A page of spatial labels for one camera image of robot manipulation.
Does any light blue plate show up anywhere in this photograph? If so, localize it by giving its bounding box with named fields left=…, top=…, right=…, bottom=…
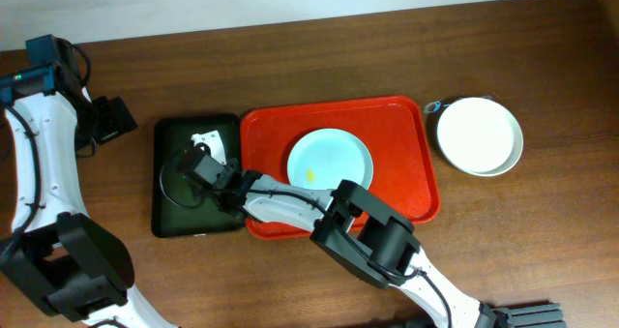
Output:
left=286, top=128, right=374, bottom=190

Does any red plastic tray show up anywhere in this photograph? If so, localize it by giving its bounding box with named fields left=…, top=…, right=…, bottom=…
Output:
left=241, top=96, right=440, bottom=224

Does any white cream plate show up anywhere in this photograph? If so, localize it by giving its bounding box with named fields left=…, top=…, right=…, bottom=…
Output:
left=436, top=98, right=524, bottom=177

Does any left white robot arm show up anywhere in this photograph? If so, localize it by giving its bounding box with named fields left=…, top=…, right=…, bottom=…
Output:
left=1, top=35, right=169, bottom=328

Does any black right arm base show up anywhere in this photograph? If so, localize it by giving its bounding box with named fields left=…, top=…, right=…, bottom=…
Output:
left=386, top=302, right=568, bottom=328

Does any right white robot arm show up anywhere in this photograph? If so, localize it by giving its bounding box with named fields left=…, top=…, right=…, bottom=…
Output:
left=177, top=143, right=497, bottom=327

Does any dark green tray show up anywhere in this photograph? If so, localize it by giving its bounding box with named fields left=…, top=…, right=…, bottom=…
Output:
left=151, top=113, right=243, bottom=238

